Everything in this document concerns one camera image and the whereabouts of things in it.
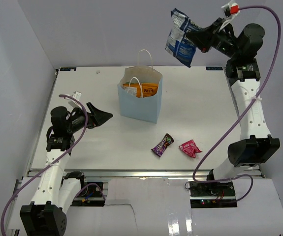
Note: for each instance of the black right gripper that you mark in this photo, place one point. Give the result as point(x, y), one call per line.
point(204, 39)

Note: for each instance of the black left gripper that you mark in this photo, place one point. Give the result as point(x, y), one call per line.
point(97, 117)

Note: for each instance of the dark blue snack bag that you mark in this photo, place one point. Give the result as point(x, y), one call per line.
point(178, 45)

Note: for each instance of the orange Kettle chips bag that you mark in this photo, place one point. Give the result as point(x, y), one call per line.
point(141, 90)

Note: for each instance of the purple brown M&M's packet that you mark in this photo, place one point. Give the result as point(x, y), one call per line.
point(160, 148)

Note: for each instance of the red pink candy packet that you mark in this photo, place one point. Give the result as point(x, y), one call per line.
point(190, 148)

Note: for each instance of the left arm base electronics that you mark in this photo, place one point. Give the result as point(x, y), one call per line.
point(91, 196)

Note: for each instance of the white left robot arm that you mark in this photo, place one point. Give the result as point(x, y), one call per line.
point(45, 215)

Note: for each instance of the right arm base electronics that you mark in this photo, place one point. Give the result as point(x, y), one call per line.
point(211, 195)

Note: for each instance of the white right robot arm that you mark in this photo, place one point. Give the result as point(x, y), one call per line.
point(256, 144)

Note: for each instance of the light blue paper bag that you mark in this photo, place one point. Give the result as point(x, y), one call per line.
point(145, 109)

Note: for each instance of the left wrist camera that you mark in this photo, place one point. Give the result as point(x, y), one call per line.
point(76, 95)

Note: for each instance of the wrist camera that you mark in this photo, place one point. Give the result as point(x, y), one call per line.
point(76, 95)
point(231, 10)

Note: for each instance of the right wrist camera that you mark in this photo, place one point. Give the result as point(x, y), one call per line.
point(231, 10)

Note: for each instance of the aluminium table edge rail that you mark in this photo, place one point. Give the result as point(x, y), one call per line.
point(186, 174)

